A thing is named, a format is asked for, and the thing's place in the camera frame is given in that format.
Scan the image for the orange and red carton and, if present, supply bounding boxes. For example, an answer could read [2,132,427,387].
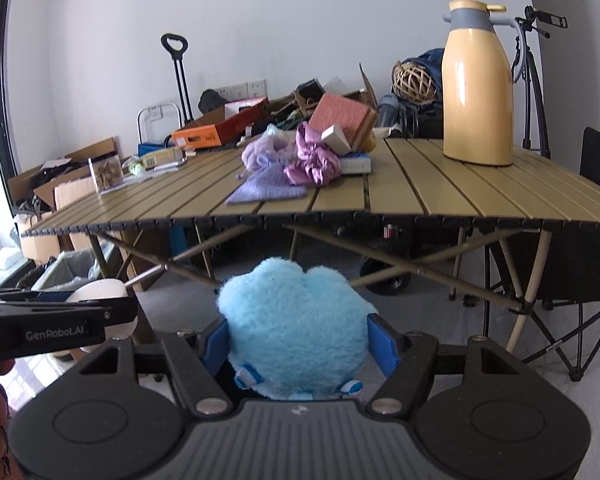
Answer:
[171,96,271,150]

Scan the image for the black wheeled cart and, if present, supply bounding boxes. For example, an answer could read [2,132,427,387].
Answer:
[337,220,461,296]

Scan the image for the black cap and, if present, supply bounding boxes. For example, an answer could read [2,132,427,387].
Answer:
[198,89,226,113]

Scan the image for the white wall sockets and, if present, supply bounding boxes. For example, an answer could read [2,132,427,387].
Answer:
[215,79,267,102]

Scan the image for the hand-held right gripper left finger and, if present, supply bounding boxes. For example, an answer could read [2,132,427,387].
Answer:
[79,317,232,418]

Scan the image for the small black box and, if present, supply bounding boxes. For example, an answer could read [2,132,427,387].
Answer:
[297,79,326,101]

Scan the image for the black trolley handle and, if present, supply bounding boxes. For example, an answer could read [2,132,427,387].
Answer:
[161,33,196,123]

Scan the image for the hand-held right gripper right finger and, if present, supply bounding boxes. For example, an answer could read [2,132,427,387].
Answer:
[366,312,525,417]

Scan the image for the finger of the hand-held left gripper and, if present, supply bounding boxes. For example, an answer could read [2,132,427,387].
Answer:
[0,290,139,333]

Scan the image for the black window frame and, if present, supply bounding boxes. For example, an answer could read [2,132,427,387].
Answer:
[0,0,23,241]

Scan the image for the clear plastic sheet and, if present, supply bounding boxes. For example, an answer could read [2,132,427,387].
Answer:
[100,175,146,196]

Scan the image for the light blue plush toy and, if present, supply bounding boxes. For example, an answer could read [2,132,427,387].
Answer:
[216,257,376,401]

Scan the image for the black tripod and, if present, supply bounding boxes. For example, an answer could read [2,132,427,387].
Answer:
[512,6,568,158]

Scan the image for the grey blue water bottle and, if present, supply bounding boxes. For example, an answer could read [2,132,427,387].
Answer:
[377,94,400,131]

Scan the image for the woven rattan ball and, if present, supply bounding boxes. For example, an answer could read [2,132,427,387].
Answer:
[392,61,438,107]

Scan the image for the blue tissue pack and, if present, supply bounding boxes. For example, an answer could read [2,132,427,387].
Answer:
[337,152,373,176]

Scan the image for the open brown cardboard box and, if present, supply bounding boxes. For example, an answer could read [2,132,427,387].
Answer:
[270,62,378,116]

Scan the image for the lavender knit cloth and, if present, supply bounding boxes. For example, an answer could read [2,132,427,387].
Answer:
[225,164,308,206]

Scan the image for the white metal tube frame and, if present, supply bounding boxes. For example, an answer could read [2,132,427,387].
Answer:
[136,102,182,143]

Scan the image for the purple satin scrunchie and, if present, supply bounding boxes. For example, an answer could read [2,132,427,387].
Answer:
[283,122,343,188]

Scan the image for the yellow thermos jug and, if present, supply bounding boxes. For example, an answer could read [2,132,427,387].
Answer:
[441,0,526,167]

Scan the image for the dark blue bag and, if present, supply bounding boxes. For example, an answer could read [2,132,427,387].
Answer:
[392,49,448,138]

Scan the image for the clear snack pack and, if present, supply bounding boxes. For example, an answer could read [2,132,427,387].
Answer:
[88,154,126,193]

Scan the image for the black suitcase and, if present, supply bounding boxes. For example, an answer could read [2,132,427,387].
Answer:
[400,107,446,138]

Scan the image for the small pale yellow box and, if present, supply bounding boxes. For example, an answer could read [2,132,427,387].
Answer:
[141,147,187,170]

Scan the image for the olive folding slatted table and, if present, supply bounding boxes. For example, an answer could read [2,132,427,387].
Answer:
[17,137,600,356]

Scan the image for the small white box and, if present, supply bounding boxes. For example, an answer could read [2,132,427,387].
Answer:
[321,125,353,153]

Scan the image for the pink scouring sponge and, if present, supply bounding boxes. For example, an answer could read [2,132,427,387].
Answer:
[308,93,379,153]

